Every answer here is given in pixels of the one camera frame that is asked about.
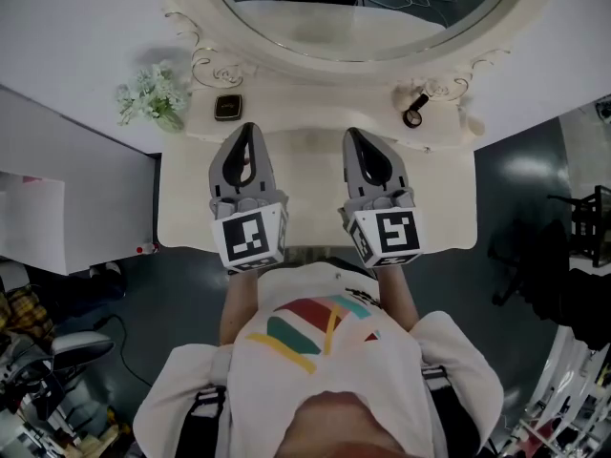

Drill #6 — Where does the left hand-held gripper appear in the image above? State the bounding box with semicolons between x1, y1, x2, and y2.
208;122;290;274

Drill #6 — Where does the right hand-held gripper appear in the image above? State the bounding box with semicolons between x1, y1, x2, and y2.
337;127;425;269

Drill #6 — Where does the person's right forearm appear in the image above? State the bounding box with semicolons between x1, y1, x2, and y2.
376;263;421;334

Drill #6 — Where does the person's left forearm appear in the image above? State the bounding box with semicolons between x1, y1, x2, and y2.
219;268;263;347

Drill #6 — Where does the cream white dressing table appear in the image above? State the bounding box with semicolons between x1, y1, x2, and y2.
156;83;487;253

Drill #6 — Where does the dark square compact case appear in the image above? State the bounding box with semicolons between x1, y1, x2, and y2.
213;94;242;123

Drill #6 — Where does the black round hand mirror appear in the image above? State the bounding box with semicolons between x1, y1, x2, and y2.
401;93;431;130

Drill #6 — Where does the white artificial flower bunch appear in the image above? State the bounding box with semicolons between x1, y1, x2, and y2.
115;62;188;134

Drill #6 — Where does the white shoe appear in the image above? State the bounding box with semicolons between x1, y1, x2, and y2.
88;260;124;285

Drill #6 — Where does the white cabinet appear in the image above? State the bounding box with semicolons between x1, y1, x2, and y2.
0;83;162;277

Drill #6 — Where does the black office chair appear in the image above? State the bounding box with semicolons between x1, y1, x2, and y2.
487;217;570;310

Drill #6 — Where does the person's white patterned shirt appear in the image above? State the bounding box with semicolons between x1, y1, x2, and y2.
132;259;505;458

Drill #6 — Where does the black metal rack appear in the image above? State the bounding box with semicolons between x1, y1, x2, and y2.
547;184;611;270

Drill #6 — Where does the grey padded chair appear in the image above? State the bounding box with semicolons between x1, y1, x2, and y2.
0;329;116;422

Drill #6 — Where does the yellow plaid cloth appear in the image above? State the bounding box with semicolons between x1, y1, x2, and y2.
0;284;55;348

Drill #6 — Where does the white shelf unit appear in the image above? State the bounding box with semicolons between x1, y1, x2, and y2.
504;324;611;458

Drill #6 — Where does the oval mirror with cream frame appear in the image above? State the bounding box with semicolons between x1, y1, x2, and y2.
157;0;560;88

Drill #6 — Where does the black floor cable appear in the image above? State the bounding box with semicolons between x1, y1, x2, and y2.
91;312;155;386

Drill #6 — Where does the black backpack strap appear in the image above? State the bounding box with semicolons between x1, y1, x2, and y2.
186;384;228;458
421;365;480;458

